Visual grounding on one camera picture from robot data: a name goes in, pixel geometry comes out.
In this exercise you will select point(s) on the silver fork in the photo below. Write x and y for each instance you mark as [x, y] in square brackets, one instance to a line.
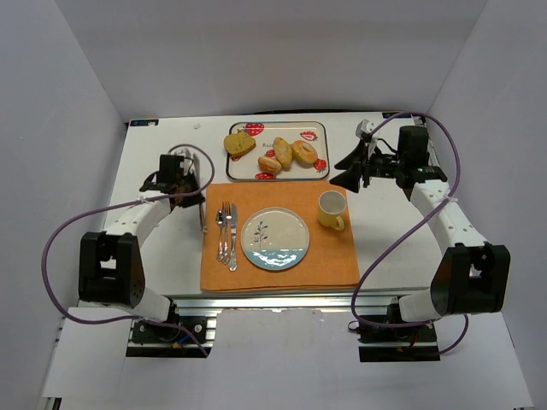
[227, 217]

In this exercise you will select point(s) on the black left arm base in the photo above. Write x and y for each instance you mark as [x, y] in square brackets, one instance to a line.
[150, 341]

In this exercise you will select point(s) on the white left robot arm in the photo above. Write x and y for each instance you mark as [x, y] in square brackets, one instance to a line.
[111, 271]

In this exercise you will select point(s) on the silver spoon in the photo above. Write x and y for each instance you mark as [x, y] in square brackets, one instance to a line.
[221, 222]

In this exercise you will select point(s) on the yellow mug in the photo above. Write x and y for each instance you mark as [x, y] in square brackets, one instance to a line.
[331, 207]

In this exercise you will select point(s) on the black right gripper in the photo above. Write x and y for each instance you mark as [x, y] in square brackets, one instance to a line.
[366, 164]

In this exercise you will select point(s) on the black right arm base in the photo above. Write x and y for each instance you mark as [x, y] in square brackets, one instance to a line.
[379, 345]

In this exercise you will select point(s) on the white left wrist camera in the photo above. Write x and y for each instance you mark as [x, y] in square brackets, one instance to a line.
[183, 152]

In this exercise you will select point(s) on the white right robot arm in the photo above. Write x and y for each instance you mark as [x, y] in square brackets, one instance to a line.
[473, 273]

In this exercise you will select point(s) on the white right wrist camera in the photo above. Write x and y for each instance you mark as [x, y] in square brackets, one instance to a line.
[364, 131]

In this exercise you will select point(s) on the bagel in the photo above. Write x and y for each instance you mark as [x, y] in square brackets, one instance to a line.
[304, 152]

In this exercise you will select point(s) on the silver table knife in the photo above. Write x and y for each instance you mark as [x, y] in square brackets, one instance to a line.
[233, 264]

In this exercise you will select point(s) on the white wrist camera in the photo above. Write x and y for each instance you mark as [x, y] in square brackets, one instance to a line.
[183, 152]
[364, 131]

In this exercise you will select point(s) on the oval bread roll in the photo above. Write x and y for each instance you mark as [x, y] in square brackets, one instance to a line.
[283, 152]

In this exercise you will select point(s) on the white blue ceramic plate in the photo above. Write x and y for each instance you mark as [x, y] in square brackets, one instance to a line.
[275, 239]

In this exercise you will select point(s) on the orange cloth placemat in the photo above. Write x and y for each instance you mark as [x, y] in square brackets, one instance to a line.
[330, 262]

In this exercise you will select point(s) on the strawberry pattern serving tray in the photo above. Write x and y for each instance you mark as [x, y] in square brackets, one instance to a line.
[247, 167]

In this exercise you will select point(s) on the brown bread slice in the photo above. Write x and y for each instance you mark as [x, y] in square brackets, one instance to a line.
[239, 143]

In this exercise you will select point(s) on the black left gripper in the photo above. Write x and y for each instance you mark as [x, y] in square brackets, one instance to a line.
[188, 193]

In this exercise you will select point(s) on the small round bun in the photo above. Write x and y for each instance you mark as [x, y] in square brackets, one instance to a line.
[269, 164]

